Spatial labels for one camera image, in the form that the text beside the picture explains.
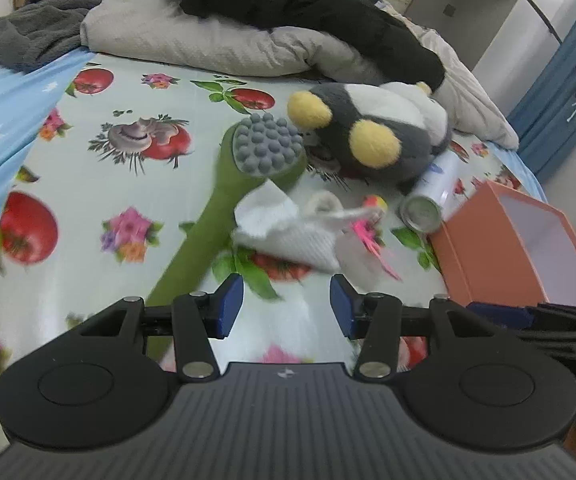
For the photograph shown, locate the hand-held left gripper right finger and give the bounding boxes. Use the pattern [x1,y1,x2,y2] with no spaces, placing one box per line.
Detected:
[329,273,514,381]

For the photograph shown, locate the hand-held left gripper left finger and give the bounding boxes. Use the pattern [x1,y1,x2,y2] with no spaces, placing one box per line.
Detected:
[70,273,245,382]

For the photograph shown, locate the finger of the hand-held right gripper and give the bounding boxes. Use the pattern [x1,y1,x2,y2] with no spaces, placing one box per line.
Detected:
[465,301,576,347]

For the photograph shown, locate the orange cardboard box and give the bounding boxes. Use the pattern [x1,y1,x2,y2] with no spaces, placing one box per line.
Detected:
[428,180,576,311]

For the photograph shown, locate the white tissue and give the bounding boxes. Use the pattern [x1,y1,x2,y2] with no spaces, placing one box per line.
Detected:
[233,180,343,274]

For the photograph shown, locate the pink toy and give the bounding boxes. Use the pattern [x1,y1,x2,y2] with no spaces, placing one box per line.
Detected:
[349,195,402,282]

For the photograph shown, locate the green massage hammer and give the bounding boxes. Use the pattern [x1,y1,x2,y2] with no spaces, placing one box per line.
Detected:
[143,112,308,361]

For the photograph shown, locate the white spray can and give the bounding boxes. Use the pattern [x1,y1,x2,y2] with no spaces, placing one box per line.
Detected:
[399,152,459,234]

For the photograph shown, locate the floral printed mat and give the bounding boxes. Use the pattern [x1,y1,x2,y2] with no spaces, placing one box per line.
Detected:
[0,52,525,461]

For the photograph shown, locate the grey penguin plush toy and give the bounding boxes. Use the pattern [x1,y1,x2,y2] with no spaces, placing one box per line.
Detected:
[287,80,453,184]

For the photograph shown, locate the beige quilt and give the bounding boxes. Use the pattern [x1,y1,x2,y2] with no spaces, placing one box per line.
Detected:
[375,0,521,150]

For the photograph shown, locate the blue curtain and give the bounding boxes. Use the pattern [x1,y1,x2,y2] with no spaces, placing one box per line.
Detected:
[508,0,576,184]

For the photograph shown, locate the grey quilted comforter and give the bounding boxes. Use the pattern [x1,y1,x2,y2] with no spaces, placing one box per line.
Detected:
[79,0,394,86]

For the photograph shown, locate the dark grey blanket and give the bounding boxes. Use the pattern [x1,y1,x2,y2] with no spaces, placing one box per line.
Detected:
[0,0,105,74]

